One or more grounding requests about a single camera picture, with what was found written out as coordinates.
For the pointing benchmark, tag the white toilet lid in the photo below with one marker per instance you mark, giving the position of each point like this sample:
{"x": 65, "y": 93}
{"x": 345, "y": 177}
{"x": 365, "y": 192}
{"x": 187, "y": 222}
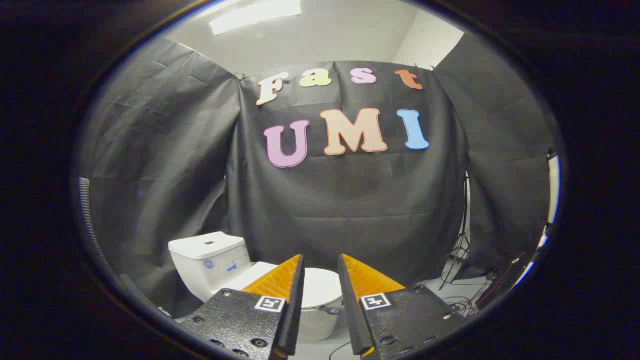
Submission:
{"x": 320, "y": 287}

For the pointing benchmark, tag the black tripod stand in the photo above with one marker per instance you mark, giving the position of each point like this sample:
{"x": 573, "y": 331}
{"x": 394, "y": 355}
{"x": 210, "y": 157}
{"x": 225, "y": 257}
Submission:
{"x": 462, "y": 240}

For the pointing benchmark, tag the black backdrop cloth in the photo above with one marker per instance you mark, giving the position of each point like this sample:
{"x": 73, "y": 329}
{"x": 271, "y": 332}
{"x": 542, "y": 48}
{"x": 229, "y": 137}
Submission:
{"x": 350, "y": 200}

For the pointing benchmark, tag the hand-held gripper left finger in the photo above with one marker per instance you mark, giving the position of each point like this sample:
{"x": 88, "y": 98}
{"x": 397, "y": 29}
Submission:
{"x": 296, "y": 305}

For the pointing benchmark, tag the white toilet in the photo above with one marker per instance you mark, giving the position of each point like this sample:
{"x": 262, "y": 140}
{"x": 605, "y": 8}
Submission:
{"x": 200, "y": 270}

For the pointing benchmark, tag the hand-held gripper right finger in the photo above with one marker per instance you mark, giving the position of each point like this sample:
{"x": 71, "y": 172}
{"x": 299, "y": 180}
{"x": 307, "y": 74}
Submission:
{"x": 352, "y": 310}

